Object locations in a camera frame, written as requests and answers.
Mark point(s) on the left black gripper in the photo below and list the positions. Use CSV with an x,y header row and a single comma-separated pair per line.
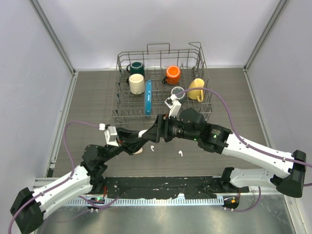
x,y
130,145

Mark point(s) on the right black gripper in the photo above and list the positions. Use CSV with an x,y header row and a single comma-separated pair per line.
x,y
160,129

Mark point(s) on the white charging case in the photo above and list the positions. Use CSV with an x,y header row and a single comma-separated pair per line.
x,y
140,134

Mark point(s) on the beige charging case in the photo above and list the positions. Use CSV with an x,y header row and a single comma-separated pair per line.
x,y
139,151

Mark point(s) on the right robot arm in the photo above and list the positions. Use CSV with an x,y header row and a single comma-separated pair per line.
x,y
280,170

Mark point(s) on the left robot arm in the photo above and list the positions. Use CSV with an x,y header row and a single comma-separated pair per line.
x,y
31,208

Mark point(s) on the blue plate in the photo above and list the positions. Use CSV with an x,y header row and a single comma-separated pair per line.
x,y
148,98

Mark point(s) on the grey mug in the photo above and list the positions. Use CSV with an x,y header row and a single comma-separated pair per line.
x,y
178,92

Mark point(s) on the cream textured mug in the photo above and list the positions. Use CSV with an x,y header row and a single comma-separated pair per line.
x,y
136,84

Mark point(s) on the orange mug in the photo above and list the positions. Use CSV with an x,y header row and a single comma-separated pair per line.
x,y
173,74

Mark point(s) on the dark green mug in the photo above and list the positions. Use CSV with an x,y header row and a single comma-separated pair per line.
x,y
136,67

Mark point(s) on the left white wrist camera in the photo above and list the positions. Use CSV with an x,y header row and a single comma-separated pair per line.
x,y
110,133

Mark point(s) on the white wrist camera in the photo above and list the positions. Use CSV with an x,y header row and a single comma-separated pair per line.
x,y
110,133
173,104

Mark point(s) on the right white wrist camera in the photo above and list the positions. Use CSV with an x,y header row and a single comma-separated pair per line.
x,y
173,104

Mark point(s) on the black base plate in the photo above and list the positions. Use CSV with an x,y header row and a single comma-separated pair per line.
x,y
161,187

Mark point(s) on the grey wire dish rack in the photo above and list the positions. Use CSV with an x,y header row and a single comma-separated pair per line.
x,y
132,110

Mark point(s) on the white slotted cable duct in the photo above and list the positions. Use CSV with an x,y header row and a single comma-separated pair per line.
x,y
178,201

